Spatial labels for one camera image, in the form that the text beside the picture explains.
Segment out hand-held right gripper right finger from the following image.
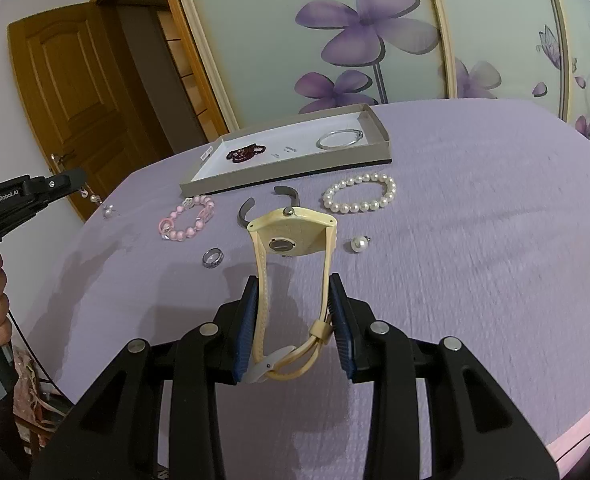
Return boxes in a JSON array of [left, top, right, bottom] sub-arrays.
[[327, 272, 560, 480]]

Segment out wardrobe door butterfly print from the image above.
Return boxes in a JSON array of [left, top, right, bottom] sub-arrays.
[[422, 0, 573, 123]]

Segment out dark red bead bracelet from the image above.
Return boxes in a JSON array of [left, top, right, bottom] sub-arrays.
[[225, 144, 268, 165]]

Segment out pink floral cloth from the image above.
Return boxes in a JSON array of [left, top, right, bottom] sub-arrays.
[[12, 347, 70, 453]]

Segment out grey cuff bangle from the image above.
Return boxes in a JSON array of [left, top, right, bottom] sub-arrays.
[[236, 186, 303, 228]]

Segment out cream wristwatch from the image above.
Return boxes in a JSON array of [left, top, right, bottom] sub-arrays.
[[235, 205, 338, 386]]

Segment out silver bangle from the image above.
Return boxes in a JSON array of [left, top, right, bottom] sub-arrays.
[[316, 129, 364, 150]]

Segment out pink bead bracelet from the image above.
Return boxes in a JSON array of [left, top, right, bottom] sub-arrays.
[[158, 195, 216, 243]]

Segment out white pearl bracelet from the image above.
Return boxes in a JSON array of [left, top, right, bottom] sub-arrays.
[[321, 172, 397, 215]]

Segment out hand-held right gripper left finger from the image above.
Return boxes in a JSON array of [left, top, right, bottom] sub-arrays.
[[29, 276, 260, 480]]

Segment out grey cardboard tray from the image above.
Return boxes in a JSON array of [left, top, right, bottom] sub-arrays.
[[179, 103, 392, 197]]

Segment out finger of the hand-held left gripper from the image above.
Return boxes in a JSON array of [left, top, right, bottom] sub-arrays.
[[35, 169, 88, 211]]

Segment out wooden door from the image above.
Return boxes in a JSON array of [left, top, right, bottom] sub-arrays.
[[7, 2, 176, 223]]

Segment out pink bed sheet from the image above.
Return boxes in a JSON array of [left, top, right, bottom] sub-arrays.
[[545, 400, 590, 480]]

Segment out wardrobe door large purple flowers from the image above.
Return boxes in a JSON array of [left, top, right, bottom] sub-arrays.
[[167, 0, 456, 131]]

